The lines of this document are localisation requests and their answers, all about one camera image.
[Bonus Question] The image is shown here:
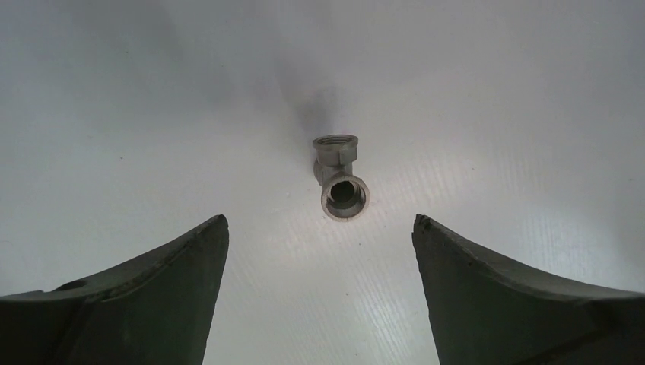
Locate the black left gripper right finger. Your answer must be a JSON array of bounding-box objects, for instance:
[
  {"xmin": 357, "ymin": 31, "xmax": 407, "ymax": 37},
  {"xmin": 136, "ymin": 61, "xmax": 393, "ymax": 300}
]
[{"xmin": 411, "ymin": 214, "xmax": 644, "ymax": 364}]

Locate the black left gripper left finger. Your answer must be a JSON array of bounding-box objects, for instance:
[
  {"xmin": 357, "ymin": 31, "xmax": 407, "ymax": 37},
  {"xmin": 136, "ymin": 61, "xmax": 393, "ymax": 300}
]
[{"xmin": 1, "ymin": 215, "xmax": 229, "ymax": 364}]

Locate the metal elbow pipe fitting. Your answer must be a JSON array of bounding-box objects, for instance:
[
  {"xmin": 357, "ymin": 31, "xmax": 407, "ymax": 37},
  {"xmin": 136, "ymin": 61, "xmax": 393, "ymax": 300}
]
[{"xmin": 313, "ymin": 135, "xmax": 370, "ymax": 222}]

